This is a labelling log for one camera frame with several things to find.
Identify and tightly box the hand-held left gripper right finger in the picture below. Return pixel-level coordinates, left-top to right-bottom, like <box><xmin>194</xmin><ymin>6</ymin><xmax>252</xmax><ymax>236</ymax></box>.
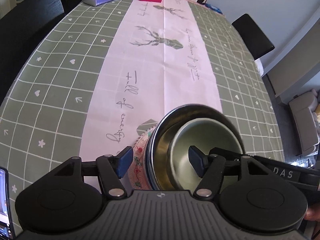
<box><xmin>188</xmin><ymin>145</ymin><xmax>290</xmax><ymax>199</ymax></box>

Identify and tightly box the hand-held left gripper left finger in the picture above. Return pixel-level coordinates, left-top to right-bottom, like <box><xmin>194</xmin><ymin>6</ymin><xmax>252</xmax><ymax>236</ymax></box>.
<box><xmin>32</xmin><ymin>146</ymin><xmax>133</xmax><ymax>200</ymax></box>

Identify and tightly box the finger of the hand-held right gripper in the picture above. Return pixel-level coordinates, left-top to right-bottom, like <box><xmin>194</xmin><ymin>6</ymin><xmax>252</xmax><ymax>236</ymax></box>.
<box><xmin>209</xmin><ymin>147</ymin><xmax>254</xmax><ymax>161</ymax></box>

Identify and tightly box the blue steel-lined bowl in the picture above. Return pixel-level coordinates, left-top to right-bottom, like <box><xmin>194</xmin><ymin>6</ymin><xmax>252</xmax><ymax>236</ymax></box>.
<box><xmin>146</xmin><ymin>104</ymin><xmax>244</xmax><ymax>190</ymax></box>

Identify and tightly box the person's right hand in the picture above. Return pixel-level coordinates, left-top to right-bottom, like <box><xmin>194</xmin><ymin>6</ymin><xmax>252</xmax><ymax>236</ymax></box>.
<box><xmin>305</xmin><ymin>202</ymin><xmax>320</xmax><ymax>222</ymax></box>

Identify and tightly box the grey sofa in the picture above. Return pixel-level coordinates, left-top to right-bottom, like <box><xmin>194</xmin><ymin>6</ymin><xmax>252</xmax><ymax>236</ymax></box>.
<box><xmin>287</xmin><ymin>91</ymin><xmax>320</xmax><ymax>155</ymax></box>

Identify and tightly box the pink deer-print table runner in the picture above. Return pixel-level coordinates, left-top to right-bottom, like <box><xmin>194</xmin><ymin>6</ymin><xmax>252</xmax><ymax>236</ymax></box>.
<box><xmin>79</xmin><ymin>0</ymin><xmax>224</xmax><ymax>165</ymax></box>

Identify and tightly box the black smartphone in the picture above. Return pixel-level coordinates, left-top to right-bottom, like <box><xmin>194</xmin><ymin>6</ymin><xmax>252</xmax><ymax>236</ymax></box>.
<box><xmin>0</xmin><ymin>166</ymin><xmax>16</xmax><ymax>240</ymax></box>

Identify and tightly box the blue packet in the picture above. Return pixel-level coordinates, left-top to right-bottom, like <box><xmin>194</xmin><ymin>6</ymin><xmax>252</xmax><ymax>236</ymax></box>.
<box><xmin>206</xmin><ymin>4</ymin><xmax>223</xmax><ymax>14</ymax></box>

